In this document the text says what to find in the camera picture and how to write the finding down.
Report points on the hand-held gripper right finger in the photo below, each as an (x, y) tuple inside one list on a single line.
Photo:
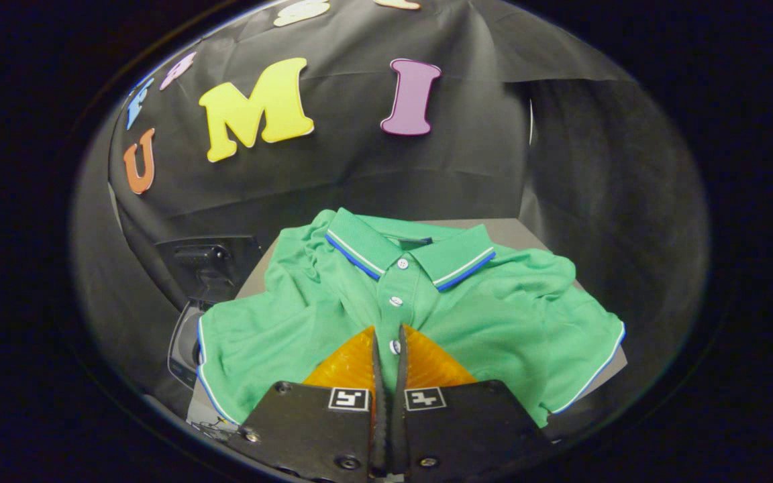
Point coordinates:
[(467, 429)]

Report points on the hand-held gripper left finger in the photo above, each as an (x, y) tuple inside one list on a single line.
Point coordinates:
[(313, 429)]

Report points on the green polo shirt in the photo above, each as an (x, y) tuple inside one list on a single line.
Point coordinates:
[(292, 335)]

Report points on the dark washing machine lid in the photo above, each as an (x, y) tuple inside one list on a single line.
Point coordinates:
[(212, 265)]

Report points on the beige cabinet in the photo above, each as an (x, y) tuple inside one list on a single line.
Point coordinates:
[(521, 231)]

